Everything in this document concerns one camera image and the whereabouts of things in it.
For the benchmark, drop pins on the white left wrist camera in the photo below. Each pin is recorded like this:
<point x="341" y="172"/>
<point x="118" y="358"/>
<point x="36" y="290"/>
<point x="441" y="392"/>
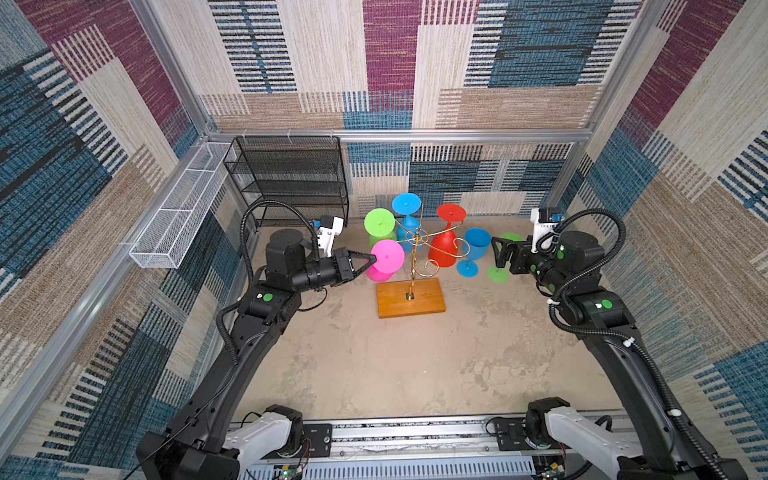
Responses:
<point x="327" y="229"/>

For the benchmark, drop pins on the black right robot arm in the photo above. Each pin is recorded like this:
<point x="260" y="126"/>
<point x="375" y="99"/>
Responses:
<point x="565" y="256"/>

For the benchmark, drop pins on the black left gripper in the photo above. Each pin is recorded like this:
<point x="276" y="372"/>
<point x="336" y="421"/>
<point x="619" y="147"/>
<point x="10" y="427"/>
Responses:
<point x="342" y="266"/>

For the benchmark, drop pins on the green wine glass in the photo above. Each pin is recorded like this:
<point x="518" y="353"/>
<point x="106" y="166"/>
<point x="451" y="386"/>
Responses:
<point x="501" y="275"/>
<point x="380" y="225"/>

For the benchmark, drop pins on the white wire basket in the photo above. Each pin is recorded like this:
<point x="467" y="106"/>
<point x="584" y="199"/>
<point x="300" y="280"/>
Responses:
<point x="165" y="241"/>

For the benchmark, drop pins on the green wine glass back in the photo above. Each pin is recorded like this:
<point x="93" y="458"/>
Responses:
<point x="380" y="225"/>

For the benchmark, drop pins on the green wine glass front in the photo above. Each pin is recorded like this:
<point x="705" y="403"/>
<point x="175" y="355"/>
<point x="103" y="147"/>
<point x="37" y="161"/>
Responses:
<point x="501" y="275"/>

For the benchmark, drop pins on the red wine glass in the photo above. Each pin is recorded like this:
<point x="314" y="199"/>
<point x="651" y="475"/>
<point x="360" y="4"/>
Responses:
<point x="443" y="246"/>

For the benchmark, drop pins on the blue wine glass back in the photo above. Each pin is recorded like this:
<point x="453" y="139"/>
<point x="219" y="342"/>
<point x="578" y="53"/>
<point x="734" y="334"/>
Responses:
<point x="406" y="205"/>

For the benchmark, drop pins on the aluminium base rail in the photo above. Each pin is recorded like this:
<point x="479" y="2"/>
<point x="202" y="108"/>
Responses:
<point x="408" y="447"/>

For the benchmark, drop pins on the wooden rack base with gold wire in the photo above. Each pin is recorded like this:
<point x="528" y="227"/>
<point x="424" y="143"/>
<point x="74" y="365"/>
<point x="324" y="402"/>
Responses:
<point x="422" y="293"/>

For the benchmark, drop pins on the light blue wine glass front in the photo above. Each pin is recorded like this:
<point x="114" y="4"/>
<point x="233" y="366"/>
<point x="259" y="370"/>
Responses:
<point x="477" y="242"/>

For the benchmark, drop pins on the black wire shelf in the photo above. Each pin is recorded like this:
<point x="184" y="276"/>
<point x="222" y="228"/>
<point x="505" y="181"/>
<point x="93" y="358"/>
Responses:
<point x="306" y="172"/>

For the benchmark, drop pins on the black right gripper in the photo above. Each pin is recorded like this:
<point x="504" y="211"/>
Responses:
<point x="520" y="252"/>

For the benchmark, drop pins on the pink wine glass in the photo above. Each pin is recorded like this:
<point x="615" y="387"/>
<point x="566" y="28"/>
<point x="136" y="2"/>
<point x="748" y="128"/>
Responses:
<point x="390" y="258"/>

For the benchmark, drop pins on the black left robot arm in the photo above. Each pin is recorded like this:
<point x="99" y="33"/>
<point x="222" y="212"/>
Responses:
<point x="198" y="442"/>

